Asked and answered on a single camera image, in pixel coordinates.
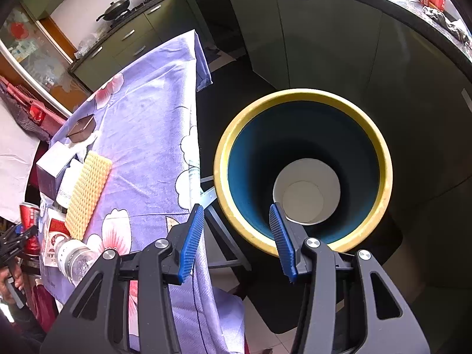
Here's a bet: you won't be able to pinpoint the green kitchen cabinets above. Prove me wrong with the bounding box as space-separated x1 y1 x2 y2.
70 0 208 91

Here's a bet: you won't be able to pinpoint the clear plastic bottle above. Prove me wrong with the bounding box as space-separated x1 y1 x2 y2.
55 238 98 287

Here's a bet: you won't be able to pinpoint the yellow wafer packet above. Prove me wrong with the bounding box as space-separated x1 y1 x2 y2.
65 151 112 240

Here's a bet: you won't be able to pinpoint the yellow rimmed trash bin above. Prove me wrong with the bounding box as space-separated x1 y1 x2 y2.
214 89 393 255

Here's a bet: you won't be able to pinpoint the black wok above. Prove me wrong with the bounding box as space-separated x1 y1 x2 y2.
96 0 130 22

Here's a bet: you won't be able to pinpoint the white purple carton box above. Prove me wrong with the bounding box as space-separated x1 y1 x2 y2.
36 142 75 200

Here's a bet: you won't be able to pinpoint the brown square box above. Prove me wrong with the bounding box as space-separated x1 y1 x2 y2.
66 114 96 143

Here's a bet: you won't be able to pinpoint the white paper cup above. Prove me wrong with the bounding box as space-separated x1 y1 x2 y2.
273 158 341 226

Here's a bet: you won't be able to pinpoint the red drink can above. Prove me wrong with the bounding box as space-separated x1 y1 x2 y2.
19 202 41 256

